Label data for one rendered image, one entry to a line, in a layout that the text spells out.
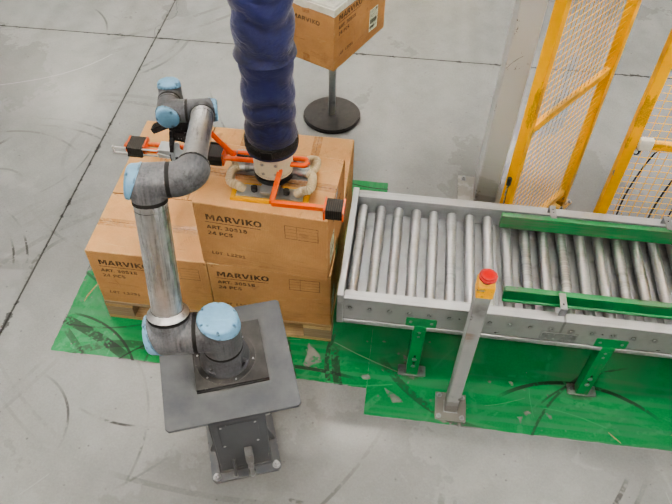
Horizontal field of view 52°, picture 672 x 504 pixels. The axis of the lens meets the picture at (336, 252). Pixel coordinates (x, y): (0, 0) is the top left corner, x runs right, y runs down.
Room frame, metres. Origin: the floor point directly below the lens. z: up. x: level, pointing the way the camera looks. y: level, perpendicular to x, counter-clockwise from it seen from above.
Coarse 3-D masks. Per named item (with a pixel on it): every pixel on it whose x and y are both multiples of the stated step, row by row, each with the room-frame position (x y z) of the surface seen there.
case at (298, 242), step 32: (224, 192) 2.13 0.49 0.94; (320, 192) 2.15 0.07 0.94; (224, 224) 2.05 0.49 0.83; (256, 224) 2.02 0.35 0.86; (288, 224) 2.00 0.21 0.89; (320, 224) 1.97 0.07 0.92; (224, 256) 2.05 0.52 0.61; (256, 256) 2.03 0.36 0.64; (288, 256) 2.00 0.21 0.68; (320, 256) 1.97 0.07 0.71
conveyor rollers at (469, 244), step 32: (416, 224) 2.34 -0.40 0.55; (448, 224) 2.35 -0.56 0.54; (352, 256) 2.13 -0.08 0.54; (416, 256) 2.13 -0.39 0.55; (448, 256) 2.13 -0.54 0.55; (544, 256) 2.14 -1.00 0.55; (576, 256) 2.17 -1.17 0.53; (640, 256) 2.16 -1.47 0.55; (352, 288) 1.93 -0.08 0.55; (448, 288) 1.94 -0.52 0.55; (544, 288) 1.95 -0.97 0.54; (608, 288) 1.96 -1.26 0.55; (640, 288) 1.97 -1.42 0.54
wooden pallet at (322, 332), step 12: (348, 216) 2.78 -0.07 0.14; (108, 300) 2.13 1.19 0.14; (120, 312) 2.12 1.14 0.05; (132, 312) 2.11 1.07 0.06; (144, 312) 2.14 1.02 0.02; (288, 324) 2.08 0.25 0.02; (300, 324) 2.01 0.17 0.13; (312, 324) 2.00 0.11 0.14; (288, 336) 2.02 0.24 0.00; (300, 336) 2.01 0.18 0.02; (312, 336) 2.00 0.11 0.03; (324, 336) 2.00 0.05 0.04
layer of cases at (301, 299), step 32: (224, 128) 3.06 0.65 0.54; (128, 160) 2.77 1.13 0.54; (160, 160) 2.78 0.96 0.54; (352, 160) 2.92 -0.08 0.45; (128, 224) 2.30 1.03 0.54; (192, 224) 2.31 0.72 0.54; (96, 256) 2.12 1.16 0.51; (128, 256) 2.10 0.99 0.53; (192, 256) 2.10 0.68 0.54; (128, 288) 2.11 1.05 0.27; (192, 288) 2.07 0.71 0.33; (224, 288) 2.05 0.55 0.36; (256, 288) 2.04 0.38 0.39; (288, 288) 2.02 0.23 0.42; (320, 288) 2.00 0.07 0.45; (288, 320) 2.02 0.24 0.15; (320, 320) 2.00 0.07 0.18
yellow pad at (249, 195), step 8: (248, 184) 2.16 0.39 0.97; (256, 184) 2.17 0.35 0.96; (232, 192) 2.12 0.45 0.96; (240, 192) 2.11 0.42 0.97; (248, 192) 2.11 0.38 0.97; (256, 192) 2.11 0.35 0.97; (280, 192) 2.12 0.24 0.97; (288, 192) 2.10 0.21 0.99; (240, 200) 2.08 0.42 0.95; (248, 200) 2.08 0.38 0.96; (256, 200) 2.07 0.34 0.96; (264, 200) 2.07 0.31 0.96; (288, 200) 2.07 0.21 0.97; (296, 200) 2.07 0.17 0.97; (304, 200) 2.08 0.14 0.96
